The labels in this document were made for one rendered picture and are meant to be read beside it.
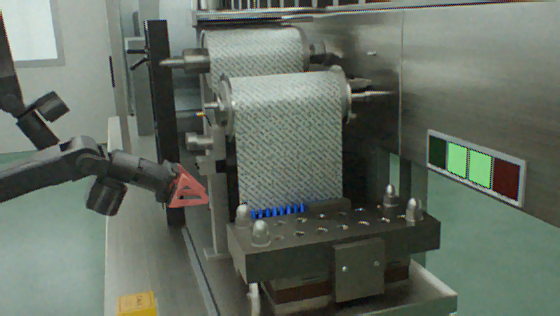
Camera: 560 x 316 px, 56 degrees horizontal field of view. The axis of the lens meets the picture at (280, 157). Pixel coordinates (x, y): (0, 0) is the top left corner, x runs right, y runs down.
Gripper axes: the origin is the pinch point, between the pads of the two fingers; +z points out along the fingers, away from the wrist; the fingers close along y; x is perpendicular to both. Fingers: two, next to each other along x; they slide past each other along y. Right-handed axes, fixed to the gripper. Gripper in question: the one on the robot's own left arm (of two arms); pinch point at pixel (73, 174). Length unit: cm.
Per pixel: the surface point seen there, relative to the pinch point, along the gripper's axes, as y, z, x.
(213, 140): -40, 2, -30
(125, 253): -25.4, 16.7, 0.4
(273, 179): -49, 14, -35
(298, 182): -49, 18, -39
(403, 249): -71, 33, -45
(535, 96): -97, 5, -62
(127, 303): -54, 13, 3
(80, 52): 511, 13, -44
